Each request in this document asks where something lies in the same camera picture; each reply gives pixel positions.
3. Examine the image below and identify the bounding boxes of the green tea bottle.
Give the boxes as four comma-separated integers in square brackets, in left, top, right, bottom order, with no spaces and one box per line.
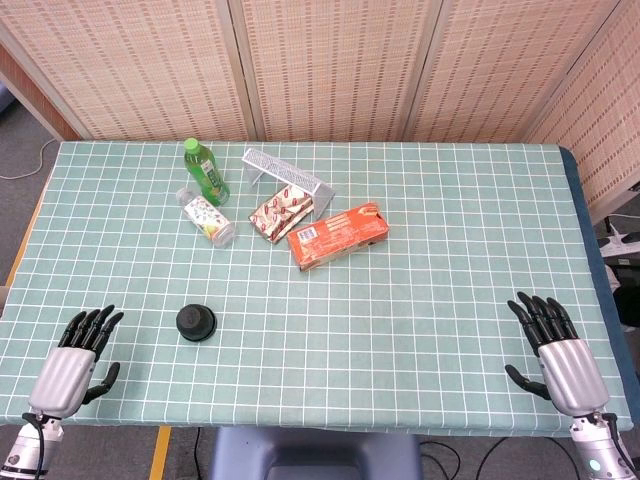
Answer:
[183,137,231,207]

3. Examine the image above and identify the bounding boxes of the white floor cable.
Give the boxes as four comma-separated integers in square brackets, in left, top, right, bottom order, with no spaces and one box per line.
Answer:
[0,137,60,181]

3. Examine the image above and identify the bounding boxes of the green checked tablecloth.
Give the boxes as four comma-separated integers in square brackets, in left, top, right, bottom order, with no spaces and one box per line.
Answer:
[0,140,632,439]

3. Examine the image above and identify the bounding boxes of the bamboo folding screen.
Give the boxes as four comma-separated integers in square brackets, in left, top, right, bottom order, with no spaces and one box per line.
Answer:
[0,0,640,225]

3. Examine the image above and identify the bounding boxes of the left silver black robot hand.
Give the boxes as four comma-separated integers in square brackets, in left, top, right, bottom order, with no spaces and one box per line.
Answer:
[28,304,125,418]

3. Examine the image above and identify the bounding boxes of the red white snack bag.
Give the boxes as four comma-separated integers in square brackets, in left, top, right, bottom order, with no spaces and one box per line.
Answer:
[248,183,316,246]

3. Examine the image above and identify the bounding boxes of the black round object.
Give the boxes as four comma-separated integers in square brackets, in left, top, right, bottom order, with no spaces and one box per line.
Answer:
[175,302,217,343]

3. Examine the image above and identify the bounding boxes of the orange cardboard box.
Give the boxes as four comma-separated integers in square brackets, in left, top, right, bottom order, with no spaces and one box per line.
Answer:
[286,201,391,273]

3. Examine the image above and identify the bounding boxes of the yellow floor tape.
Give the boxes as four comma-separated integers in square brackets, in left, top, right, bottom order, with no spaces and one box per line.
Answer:
[148,425,172,480]

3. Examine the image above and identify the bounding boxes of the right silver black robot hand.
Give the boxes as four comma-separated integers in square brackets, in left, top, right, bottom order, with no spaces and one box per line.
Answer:
[504,291,610,417]

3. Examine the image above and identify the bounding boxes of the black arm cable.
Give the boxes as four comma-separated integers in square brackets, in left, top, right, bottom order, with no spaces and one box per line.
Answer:
[21,412,49,476]

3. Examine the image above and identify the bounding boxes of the black floor cable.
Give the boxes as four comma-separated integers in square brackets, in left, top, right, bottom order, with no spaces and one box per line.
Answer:
[417,435,581,480]

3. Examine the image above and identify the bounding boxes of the clear bottle with printed label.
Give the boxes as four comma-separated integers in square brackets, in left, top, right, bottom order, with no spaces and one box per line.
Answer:
[175,186,237,250]

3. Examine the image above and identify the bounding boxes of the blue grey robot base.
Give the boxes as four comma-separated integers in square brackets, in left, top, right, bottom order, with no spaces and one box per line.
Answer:
[207,427,424,480]

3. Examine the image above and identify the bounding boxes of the silver perforated metal stand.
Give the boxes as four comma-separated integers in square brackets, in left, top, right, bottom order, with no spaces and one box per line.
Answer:
[241,147,335,221]

